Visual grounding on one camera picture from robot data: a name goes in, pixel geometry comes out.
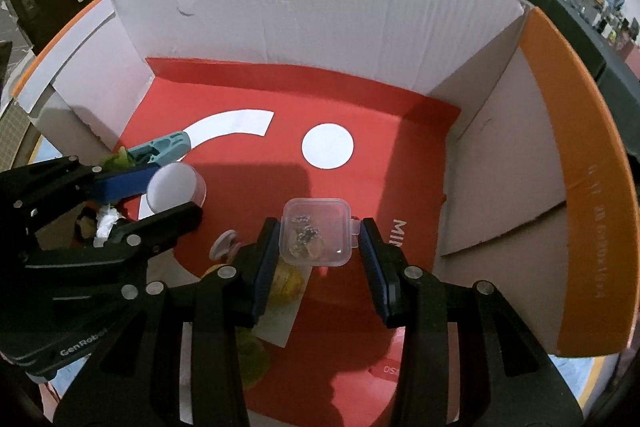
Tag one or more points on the small clear plastic box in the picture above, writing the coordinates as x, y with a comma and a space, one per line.
320, 227

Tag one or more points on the dark cloth side table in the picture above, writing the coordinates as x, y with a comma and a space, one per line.
590, 42

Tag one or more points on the white tissue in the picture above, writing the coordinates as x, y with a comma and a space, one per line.
106, 222

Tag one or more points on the teal clothespin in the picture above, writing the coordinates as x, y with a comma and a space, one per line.
160, 147

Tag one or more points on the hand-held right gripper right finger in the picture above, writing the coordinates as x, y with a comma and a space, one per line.
374, 269

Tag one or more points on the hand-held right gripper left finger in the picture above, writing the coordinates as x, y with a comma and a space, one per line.
265, 269

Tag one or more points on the blonde pink dress figurine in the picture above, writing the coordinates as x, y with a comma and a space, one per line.
290, 284

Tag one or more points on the blue fuzzy mat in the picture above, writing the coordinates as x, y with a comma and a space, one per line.
575, 372

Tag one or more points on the green yarn cabbage toy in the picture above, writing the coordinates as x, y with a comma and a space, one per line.
255, 357
117, 161

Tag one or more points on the orange cardboard box red bottom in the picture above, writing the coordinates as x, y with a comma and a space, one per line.
325, 7

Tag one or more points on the white round jar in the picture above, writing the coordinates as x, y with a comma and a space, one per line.
172, 187

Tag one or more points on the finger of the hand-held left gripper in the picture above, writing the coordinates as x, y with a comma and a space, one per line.
125, 184
165, 219

